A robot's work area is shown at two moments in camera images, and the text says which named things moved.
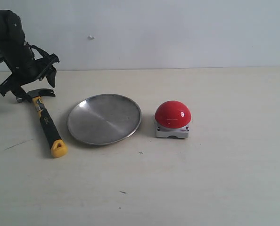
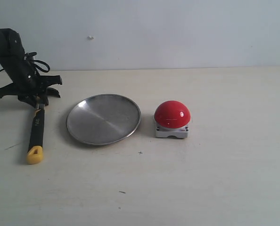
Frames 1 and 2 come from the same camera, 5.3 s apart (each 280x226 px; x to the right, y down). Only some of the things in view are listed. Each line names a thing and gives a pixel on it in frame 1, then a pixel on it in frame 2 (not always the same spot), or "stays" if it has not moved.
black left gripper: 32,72 → 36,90
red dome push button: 172,118 stays
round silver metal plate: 103,119 stays
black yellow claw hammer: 58,147 → 35,153
